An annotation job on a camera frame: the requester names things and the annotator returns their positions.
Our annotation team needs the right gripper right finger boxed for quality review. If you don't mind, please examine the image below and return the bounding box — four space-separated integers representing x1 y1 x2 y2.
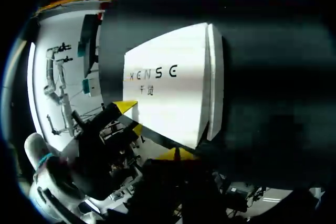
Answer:
178 148 224 224

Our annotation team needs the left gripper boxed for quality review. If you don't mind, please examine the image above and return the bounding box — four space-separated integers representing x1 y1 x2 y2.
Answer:
71 100 144 200

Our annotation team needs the white cardboard box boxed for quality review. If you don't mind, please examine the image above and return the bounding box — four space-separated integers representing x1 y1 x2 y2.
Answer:
122 22 224 151

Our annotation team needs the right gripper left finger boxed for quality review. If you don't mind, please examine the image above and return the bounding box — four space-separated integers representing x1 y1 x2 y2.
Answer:
136 147 180 224

